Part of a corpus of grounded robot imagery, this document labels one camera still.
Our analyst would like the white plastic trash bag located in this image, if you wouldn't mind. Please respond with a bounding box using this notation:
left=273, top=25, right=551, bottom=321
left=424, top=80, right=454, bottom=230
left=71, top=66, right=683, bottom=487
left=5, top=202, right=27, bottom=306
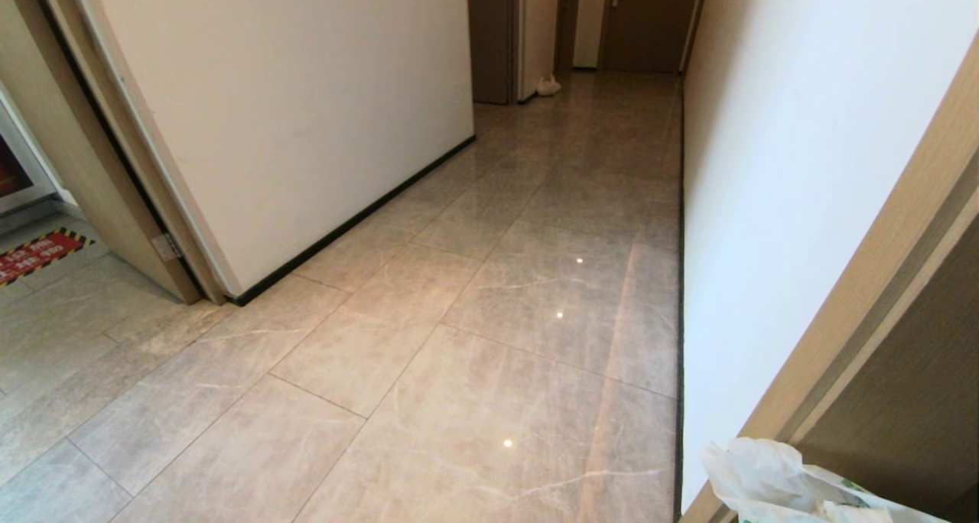
left=701, top=437, right=949, bottom=523

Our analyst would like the dark brown wooden door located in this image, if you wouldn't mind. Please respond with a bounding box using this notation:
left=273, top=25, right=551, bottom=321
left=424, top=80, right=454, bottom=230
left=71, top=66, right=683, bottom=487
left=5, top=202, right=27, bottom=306
left=597, top=0, right=703, bottom=74

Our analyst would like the silver door hinge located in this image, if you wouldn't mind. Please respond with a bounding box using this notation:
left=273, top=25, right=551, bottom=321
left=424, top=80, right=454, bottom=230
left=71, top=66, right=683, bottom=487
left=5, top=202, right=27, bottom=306
left=151, top=232, right=185, bottom=263

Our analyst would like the red floor warning sticker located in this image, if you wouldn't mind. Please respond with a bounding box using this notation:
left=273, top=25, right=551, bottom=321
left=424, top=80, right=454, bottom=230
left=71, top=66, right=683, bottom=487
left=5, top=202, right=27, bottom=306
left=0, top=228, right=96, bottom=287

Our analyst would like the light wood door frame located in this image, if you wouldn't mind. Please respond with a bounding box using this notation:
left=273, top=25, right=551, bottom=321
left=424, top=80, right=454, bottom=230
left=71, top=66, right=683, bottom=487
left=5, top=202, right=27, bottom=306
left=679, top=34, right=979, bottom=523

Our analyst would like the light wooden door frame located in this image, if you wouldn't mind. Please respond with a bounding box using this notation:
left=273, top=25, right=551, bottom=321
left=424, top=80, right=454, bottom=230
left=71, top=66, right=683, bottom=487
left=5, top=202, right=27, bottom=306
left=0, top=0, right=228, bottom=305

